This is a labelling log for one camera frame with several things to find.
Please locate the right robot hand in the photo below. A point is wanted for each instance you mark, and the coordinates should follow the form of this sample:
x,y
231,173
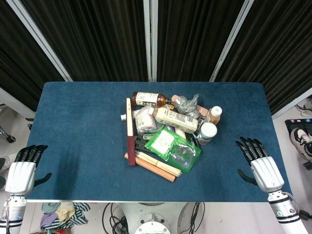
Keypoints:
x,y
265,171

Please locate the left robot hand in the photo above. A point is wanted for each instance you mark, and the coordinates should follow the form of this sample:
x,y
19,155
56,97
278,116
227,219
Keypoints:
x,y
20,173

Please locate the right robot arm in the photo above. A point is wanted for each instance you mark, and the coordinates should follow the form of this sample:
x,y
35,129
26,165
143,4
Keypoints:
x,y
286,213

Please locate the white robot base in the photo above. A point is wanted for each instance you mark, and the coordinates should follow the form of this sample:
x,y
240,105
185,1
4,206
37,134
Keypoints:
x,y
152,218

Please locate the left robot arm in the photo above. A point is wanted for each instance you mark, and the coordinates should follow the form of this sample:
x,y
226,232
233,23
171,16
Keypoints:
x,y
11,214

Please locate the brown drink bottle white cap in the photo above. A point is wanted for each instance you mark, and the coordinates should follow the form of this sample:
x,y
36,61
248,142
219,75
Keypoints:
x,y
214,115

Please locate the brown tea bottle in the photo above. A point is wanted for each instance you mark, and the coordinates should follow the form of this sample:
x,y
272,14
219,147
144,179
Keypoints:
x,y
149,99

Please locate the black and white sneaker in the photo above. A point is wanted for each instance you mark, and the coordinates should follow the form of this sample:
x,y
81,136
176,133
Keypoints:
x,y
301,143

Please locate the black keypad device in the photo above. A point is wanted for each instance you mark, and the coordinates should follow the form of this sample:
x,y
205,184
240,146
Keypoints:
x,y
298,125

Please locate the pile of striped cloths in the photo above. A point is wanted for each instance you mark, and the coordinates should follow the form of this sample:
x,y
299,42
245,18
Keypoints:
x,y
62,215

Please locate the white jar green label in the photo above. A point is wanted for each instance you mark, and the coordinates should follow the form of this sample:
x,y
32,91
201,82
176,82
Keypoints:
x,y
206,134

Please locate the green plastic pouch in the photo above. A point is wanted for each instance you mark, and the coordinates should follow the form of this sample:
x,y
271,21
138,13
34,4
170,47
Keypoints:
x,y
173,148

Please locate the grey crumpled plastic bag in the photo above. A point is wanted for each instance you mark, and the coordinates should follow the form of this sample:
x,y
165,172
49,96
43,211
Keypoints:
x,y
186,106

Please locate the cream rectangular carton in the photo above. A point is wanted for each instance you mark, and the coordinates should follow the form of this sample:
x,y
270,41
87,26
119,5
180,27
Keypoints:
x,y
176,120

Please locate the bundle of wooden chopsticks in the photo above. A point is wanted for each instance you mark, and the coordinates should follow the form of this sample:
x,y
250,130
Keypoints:
x,y
161,163

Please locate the blue table cloth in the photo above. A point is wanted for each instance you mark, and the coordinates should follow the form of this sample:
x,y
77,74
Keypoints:
x,y
156,141

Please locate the wooden sticks bundle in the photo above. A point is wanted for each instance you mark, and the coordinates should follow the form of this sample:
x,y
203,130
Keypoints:
x,y
151,168

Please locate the long wooden maroon box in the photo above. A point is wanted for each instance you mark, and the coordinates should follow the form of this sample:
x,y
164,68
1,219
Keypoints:
x,y
130,132

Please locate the black plastic clip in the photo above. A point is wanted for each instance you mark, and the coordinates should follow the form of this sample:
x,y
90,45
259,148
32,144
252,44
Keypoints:
x,y
140,143

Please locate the clear bag of white items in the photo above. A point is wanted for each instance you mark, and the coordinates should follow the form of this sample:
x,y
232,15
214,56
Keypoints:
x,y
144,121

